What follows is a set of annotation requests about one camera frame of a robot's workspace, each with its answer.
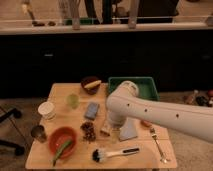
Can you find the white dish brush black bristles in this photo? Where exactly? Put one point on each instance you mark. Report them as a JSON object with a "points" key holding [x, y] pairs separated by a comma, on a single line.
{"points": [[100, 155]]}

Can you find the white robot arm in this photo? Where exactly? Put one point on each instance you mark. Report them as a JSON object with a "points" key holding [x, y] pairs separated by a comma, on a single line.
{"points": [[125, 102]]}

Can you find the green plastic tray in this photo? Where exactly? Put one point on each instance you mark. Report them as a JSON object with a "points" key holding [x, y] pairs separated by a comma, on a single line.
{"points": [[146, 85]]}

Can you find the yellow corn cob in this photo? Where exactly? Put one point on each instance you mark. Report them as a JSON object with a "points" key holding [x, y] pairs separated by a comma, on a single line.
{"points": [[92, 84]]}

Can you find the dark brown bowl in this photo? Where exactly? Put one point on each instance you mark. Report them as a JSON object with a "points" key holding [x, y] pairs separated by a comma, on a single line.
{"points": [[87, 80]]}

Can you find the blue sponge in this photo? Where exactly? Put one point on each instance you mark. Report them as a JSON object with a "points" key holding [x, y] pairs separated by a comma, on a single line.
{"points": [[91, 111]]}

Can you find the green translucent cup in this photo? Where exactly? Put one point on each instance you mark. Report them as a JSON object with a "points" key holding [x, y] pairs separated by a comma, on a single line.
{"points": [[73, 101]]}

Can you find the brown wooden block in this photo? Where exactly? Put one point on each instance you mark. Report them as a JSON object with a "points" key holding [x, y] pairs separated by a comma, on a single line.
{"points": [[106, 128]]}

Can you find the folded blue cloth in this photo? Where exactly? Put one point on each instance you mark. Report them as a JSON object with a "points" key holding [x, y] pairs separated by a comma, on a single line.
{"points": [[128, 130]]}

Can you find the brown grape bunch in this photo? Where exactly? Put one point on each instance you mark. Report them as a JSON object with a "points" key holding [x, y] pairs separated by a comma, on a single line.
{"points": [[89, 132]]}

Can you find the orange fruit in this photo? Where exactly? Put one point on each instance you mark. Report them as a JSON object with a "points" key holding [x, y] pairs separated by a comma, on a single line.
{"points": [[146, 124]]}

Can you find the wooden table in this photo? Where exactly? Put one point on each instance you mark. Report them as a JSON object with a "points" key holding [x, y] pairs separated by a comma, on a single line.
{"points": [[148, 157]]}

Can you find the white lidded cup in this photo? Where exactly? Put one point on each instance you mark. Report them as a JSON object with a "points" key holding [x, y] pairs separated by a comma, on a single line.
{"points": [[47, 110]]}

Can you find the silver fork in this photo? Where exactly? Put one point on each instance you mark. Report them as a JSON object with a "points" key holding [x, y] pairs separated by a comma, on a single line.
{"points": [[163, 158]]}

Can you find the orange bowl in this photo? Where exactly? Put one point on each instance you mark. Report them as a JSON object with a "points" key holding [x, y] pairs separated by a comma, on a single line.
{"points": [[59, 137]]}

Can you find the green pea pod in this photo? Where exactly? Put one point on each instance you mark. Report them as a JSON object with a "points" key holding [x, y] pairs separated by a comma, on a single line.
{"points": [[60, 151]]}

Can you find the metal cup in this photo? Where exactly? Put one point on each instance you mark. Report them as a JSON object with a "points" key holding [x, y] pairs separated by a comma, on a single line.
{"points": [[38, 133]]}

